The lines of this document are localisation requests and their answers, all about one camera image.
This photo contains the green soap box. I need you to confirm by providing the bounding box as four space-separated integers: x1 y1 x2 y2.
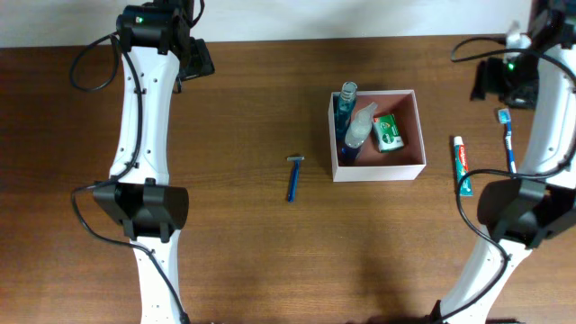
373 114 404 153

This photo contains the clear purple spray bottle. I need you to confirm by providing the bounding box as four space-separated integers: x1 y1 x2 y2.
341 102 378 165

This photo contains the blue mouthwash bottle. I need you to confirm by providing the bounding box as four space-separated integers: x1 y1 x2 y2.
334 81 357 140

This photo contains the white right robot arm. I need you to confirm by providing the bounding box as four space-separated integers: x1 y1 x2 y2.
427 1 575 323

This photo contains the blue white toothbrush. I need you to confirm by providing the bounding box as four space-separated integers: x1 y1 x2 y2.
497 108 517 173

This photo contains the green red toothpaste tube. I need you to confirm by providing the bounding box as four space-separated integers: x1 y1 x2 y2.
454 136 473 197

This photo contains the pink cardboard box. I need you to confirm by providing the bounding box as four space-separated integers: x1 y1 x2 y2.
328 90 427 182

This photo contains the blue disposable razor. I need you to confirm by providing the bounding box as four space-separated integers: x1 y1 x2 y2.
286 156 305 203

